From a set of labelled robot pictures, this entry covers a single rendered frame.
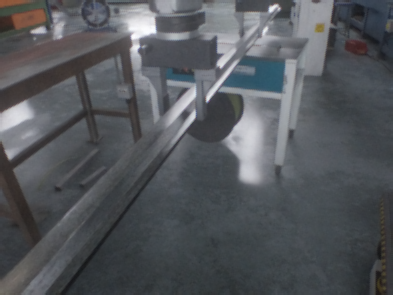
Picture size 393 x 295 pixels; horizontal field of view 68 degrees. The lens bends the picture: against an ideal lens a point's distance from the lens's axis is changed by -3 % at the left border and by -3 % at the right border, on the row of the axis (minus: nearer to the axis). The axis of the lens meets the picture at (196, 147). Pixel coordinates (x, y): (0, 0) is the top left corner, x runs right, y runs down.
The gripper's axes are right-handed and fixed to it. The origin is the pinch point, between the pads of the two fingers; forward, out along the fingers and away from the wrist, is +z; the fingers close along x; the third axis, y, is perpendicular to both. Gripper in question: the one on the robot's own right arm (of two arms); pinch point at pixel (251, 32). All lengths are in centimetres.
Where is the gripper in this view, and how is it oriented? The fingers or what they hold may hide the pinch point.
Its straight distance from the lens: 133.9
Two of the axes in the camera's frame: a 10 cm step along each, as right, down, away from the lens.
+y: -3.2, 5.0, -8.1
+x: 9.5, 1.4, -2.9
